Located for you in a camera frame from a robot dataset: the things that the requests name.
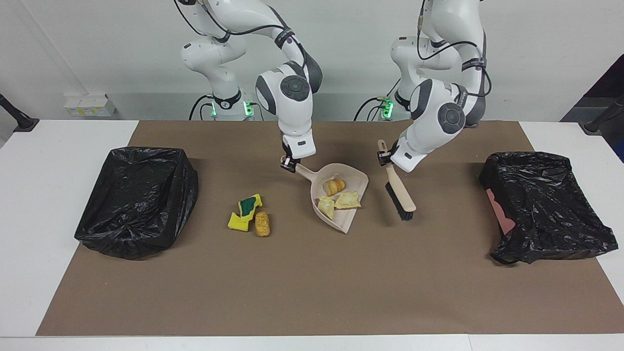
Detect beige plastic dustpan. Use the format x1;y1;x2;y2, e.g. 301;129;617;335
281;156;370;235

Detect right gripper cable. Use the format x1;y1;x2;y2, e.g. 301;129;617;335
173;0;293;40

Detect large brown table mat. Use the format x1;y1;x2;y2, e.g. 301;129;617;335
36;120;624;337

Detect brown peanut-shaped bread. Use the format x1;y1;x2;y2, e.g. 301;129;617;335
254;211;271;238

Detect pale bread chunk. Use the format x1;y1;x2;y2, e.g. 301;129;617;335
334;191;362;211

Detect black plastic trash bag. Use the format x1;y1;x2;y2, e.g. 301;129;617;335
479;151;619;266
74;146;199;260

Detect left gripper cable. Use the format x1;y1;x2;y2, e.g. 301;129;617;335
417;0;492;98

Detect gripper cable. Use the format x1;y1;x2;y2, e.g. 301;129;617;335
173;0;293;40
417;0;492;98

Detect dark partition panel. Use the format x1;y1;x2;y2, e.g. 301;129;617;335
560;53;624;162

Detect white wall socket box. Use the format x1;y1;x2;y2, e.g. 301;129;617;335
64;94;118;118

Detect plain yellow sponge piece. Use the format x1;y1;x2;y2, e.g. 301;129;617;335
228;212;253;233

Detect beige hand brush black bristles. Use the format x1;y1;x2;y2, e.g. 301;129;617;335
377;139;417;221

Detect black stand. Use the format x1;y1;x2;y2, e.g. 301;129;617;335
584;94;624;135
0;93;40;133

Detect pink plastic bin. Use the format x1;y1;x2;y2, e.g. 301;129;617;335
484;188;515;235

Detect black base power cable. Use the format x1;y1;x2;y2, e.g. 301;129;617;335
353;97;390;121
189;94;216;121

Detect green-topped yellow sponge piece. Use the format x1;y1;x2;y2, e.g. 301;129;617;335
237;194;264;218

